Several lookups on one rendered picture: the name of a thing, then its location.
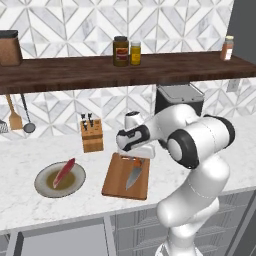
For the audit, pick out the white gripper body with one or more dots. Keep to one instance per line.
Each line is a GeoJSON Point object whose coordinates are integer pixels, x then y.
{"type": "Point", "coordinates": [144, 151]}

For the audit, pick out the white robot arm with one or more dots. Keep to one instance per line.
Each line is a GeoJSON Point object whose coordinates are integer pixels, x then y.
{"type": "Point", "coordinates": [206, 173]}

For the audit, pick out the wooden cutting board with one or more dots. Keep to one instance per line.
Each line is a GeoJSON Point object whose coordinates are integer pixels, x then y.
{"type": "Point", "coordinates": [116, 180]}

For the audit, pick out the wooden knife block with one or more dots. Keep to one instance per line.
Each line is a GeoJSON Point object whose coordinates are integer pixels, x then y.
{"type": "Point", "coordinates": [93, 140]}

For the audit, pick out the grey round plate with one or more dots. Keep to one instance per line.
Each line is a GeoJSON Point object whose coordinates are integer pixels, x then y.
{"type": "Point", "coordinates": [75, 181]}

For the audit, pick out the grey open drawer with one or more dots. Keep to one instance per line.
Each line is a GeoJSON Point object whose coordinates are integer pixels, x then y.
{"type": "Point", "coordinates": [66, 241]}

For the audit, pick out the dark grey toaster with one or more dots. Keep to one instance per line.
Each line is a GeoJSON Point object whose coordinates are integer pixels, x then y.
{"type": "Point", "coordinates": [176, 96]}

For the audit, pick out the yellow jar with pale lid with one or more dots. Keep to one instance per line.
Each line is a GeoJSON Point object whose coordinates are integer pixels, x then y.
{"type": "Point", "coordinates": [135, 53]}

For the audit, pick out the dark jar with red label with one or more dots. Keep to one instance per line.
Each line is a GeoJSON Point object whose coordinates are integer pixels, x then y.
{"type": "Point", "coordinates": [120, 51]}

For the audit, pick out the dark grey ladle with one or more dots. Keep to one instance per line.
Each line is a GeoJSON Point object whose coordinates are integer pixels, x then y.
{"type": "Point", "coordinates": [29, 127]}

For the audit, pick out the orange spice bottle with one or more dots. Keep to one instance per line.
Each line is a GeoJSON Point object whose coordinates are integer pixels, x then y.
{"type": "Point", "coordinates": [227, 50]}

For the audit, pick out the wooden spatula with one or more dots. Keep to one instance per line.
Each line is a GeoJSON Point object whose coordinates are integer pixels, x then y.
{"type": "Point", "coordinates": [15, 120]}

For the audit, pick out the grey metal hanging tool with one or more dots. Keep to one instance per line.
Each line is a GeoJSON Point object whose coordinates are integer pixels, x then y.
{"type": "Point", "coordinates": [2, 126]}

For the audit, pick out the brown canister with black lid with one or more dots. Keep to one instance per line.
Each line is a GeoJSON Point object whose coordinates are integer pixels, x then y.
{"type": "Point", "coordinates": [10, 50]}

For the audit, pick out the dark wooden wall shelf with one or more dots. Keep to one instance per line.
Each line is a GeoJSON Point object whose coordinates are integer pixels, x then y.
{"type": "Point", "coordinates": [83, 75]}

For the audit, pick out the grey wall socket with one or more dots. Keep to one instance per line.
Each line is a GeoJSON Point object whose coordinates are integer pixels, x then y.
{"type": "Point", "coordinates": [234, 85]}

